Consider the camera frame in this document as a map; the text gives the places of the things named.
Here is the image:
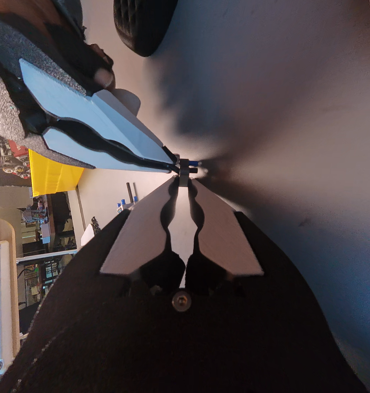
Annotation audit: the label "dark grey toy beam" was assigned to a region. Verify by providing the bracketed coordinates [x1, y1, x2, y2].
[178, 158, 201, 188]

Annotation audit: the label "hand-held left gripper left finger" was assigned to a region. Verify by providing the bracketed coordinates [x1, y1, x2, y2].
[99, 176, 181, 279]

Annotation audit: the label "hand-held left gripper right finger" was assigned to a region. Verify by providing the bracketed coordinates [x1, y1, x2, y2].
[188, 178, 264, 279]

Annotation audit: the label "person's right forearm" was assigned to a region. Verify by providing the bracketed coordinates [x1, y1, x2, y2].
[113, 0, 178, 58]

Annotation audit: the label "white wooden furniture panel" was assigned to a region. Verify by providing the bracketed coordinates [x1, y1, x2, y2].
[0, 215, 21, 379]

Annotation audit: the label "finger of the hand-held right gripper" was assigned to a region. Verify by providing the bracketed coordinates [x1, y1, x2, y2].
[19, 59, 179, 165]
[43, 126, 181, 174]

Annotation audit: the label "transparent toy engine block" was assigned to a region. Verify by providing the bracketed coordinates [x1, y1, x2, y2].
[115, 182, 140, 214]

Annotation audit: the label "white flat board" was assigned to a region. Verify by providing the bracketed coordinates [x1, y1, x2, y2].
[80, 224, 95, 247]

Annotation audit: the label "yellow storage bin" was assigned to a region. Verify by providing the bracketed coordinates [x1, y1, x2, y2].
[28, 149, 85, 197]

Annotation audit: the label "printed toy set box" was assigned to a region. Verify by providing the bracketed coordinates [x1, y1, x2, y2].
[0, 130, 31, 187]

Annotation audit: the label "white metal bar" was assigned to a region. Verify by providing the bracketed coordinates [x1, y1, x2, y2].
[16, 249, 79, 265]

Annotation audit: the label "person's right hand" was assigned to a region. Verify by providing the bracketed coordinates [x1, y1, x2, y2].
[88, 43, 115, 92]

